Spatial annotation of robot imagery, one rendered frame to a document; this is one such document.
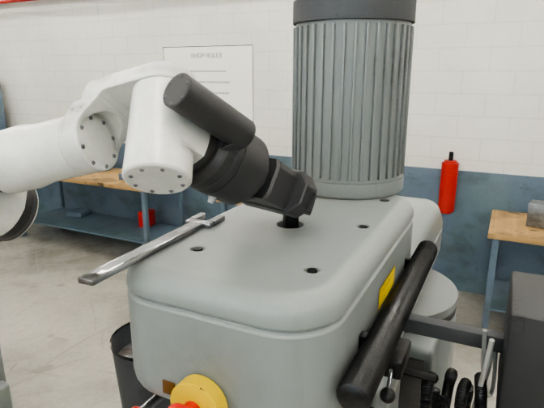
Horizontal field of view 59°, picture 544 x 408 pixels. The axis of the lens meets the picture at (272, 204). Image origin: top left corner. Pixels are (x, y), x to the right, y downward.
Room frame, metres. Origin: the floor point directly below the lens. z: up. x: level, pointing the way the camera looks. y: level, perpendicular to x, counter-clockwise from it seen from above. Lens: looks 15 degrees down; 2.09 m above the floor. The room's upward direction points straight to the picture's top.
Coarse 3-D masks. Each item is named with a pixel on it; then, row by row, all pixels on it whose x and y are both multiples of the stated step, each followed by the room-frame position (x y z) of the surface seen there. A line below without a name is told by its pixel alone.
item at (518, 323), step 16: (512, 272) 0.85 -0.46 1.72; (512, 288) 0.78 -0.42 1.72; (528, 288) 0.78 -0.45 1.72; (512, 304) 0.72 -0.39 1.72; (528, 304) 0.72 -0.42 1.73; (512, 320) 0.69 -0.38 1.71; (528, 320) 0.68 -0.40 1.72; (512, 336) 0.68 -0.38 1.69; (528, 336) 0.67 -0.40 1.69; (512, 352) 0.68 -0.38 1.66; (528, 352) 0.67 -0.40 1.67; (512, 368) 0.68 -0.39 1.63; (528, 368) 0.67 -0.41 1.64; (512, 384) 0.68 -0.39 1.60; (528, 384) 0.67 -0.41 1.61; (496, 400) 0.73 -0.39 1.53; (512, 400) 0.68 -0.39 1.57; (528, 400) 0.67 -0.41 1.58
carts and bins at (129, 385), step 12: (120, 336) 2.56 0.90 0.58; (120, 348) 2.54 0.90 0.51; (120, 360) 2.30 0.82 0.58; (132, 360) 2.25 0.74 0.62; (120, 372) 2.32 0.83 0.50; (132, 372) 2.27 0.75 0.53; (120, 384) 2.34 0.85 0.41; (132, 384) 2.28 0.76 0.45; (120, 396) 2.39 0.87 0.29; (132, 396) 2.29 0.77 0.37; (144, 396) 2.27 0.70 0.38
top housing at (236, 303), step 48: (192, 240) 0.56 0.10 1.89; (240, 240) 0.56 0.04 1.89; (288, 240) 0.56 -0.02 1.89; (336, 240) 0.56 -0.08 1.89; (384, 240) 0.59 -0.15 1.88; (144, 288) 0.47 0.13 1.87; (192, 288) 0.45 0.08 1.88; (240, 288) 0.43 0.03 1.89; (288, 288) 0.43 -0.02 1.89; (336, 288) 0.44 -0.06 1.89; (384, 288) 0.59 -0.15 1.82; (144, 336) 0.47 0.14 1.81; (192, 336) 0.44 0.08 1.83; (240, 336) 0.42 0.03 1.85; (288, 336) 0.40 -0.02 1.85; (336, 336) 0.42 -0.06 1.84; (144, 384) 0.47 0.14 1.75; (240, 384) 0.42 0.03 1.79; (288, 384) 0.40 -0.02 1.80; (336, 384) 0.42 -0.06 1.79
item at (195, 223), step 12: (192, 216) 0.65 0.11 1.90; (204, 216) 0.66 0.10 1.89; (216, 216) 0.65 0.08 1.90; (180, 228) 0.59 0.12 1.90; (192, 228) 0.59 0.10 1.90; (156, 240) 0.54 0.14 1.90; (168, 240) 0.55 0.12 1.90; (132, 252) 0.51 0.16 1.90; (144, 252) 0.51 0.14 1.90; (156, 252) 0.52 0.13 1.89; (108, 264) 0.47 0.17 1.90; (120, 264) 0.47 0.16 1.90; (132, 264) 0.48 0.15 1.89; (84, 276) 0.44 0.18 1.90; (96, 276) 0.44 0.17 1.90; (108, 276) 0.45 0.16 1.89
